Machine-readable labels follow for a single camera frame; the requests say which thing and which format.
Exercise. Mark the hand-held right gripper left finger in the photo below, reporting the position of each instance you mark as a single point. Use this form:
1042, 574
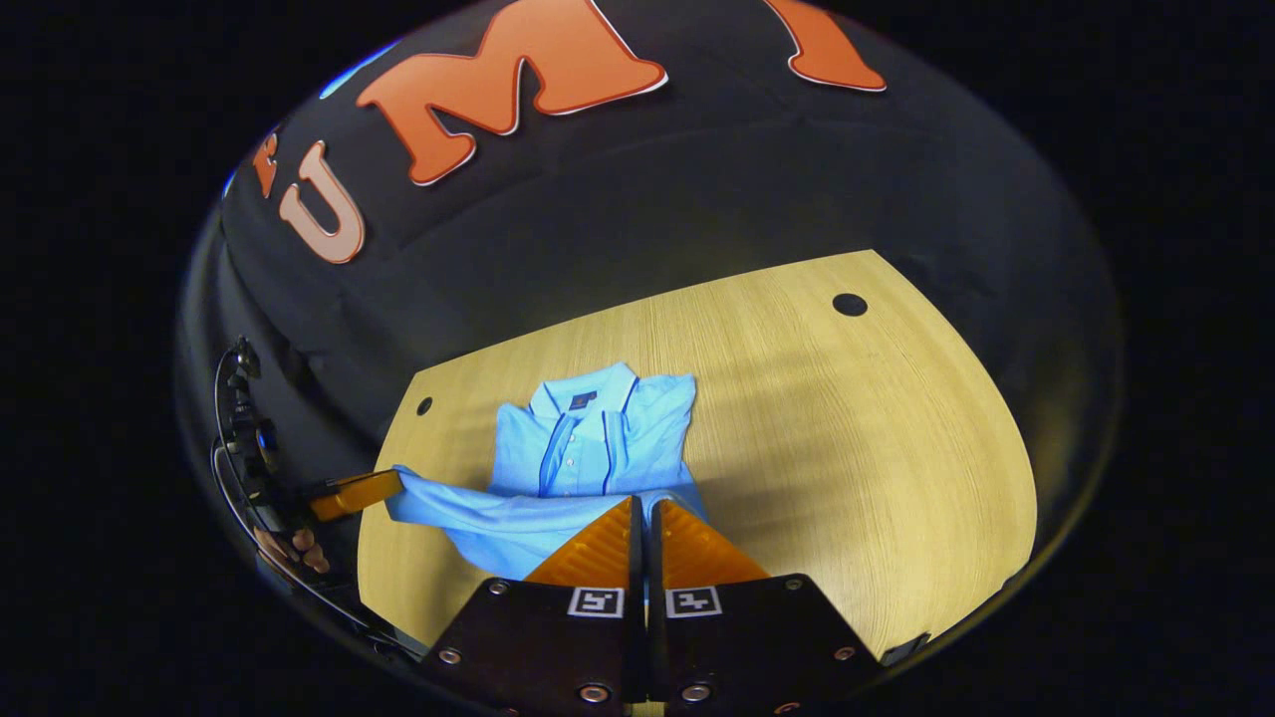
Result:
558, 647

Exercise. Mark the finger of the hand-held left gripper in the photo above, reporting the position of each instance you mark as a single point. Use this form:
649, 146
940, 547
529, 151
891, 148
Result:
354, 495

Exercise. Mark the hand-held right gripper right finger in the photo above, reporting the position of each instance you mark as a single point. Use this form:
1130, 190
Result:
747, 647

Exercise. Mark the light blue T-shirt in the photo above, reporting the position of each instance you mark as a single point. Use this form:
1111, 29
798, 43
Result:
588, 448

